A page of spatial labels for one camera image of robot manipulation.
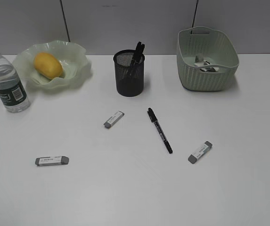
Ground grey white eraser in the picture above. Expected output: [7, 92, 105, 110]
[104, 111, 124, 129]
[188, 141, 213, 164]
[35, 156, 69, 167]

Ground pale green wavy plate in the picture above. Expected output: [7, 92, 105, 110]
[13, 40, 91, 90]

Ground black wall cable right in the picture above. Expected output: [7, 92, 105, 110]
[192, 0, 199, 28]

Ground black wall cable left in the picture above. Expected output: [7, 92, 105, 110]
[59, 0, 71, 42]

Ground pale green woven basket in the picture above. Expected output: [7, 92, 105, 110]
[177, 26, 239, 92]

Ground grey white eraser right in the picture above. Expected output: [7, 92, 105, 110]
[188, 141, 213, 164]

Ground white waste paper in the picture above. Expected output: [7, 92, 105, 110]
[194, 54, 219, 73]

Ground black marker pen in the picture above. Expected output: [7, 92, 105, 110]
[147, 108, 173, 154]
[131, 41, 144, 68]
[134, 41, 145, 68]

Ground clear water bottle green label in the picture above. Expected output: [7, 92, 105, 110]
[0, 52, 30, 113]

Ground yellow mango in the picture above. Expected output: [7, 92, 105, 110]
[33, 52, 63, 80]

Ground black mesh pen holder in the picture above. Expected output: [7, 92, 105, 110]
[113, 49, 145, 97]

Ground black wall cable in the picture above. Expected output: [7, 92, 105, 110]
[192, 0, 199, 28]
[59, 0, 71, 42]

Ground grey white eraser left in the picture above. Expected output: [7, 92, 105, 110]
[35, 156, 69, 167]

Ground grey white eraser middle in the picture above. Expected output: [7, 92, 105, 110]
[104, 111, 124, 129]

